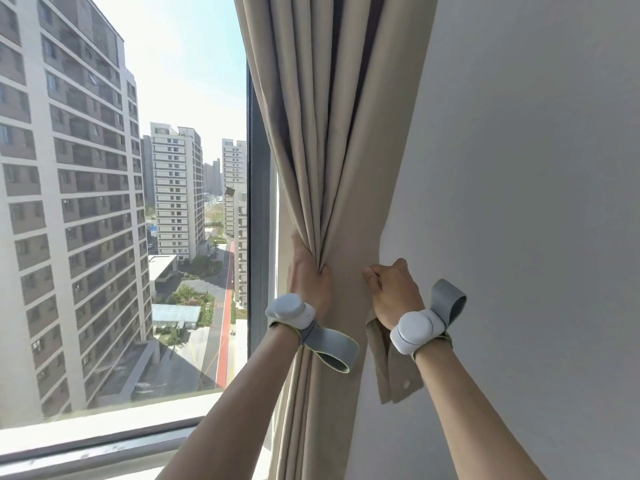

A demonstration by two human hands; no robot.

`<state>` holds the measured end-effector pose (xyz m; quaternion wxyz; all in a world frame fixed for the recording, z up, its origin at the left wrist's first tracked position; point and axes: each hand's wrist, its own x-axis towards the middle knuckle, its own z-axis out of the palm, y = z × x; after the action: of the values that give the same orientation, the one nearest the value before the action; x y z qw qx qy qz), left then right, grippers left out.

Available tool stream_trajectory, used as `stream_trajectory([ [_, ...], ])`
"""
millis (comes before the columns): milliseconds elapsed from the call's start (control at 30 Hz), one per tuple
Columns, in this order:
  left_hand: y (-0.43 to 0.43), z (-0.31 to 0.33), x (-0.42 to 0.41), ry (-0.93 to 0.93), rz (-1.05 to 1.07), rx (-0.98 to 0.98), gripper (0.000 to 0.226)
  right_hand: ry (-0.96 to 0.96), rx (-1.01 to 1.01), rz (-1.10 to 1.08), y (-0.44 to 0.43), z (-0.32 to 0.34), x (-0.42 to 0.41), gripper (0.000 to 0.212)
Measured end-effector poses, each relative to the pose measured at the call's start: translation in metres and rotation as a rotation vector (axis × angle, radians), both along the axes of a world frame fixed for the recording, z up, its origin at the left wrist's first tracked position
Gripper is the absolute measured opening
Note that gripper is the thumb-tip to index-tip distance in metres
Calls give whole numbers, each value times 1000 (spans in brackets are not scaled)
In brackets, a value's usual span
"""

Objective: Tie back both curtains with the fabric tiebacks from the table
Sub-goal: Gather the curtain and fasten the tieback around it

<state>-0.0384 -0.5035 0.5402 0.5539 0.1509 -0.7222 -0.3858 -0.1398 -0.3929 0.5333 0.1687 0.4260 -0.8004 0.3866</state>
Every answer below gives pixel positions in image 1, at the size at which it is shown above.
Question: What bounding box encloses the person's left hand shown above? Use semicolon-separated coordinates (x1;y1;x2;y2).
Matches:
286;232;335;323

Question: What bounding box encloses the person's right hand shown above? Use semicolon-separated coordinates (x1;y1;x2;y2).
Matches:
361;258;427;331

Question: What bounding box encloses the beige curtain strap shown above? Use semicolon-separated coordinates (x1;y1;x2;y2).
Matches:
363;317;426;405

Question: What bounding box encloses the beige curtain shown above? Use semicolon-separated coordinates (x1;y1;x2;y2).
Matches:
233;0;440;480

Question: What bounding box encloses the person's left forearm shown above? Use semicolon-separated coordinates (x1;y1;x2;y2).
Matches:
169;322;303;480

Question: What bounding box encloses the person's right forearm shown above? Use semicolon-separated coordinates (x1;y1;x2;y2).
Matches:
413;337;549;480

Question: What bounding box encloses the white grey wrist tracker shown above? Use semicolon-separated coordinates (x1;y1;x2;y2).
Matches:
389;278;469;361
263;293;361;375

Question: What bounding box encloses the slim white tower building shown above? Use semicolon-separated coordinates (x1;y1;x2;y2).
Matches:
221;138;249;238

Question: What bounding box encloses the large grey apartment building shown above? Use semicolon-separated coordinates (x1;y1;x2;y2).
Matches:
0;0;153;431

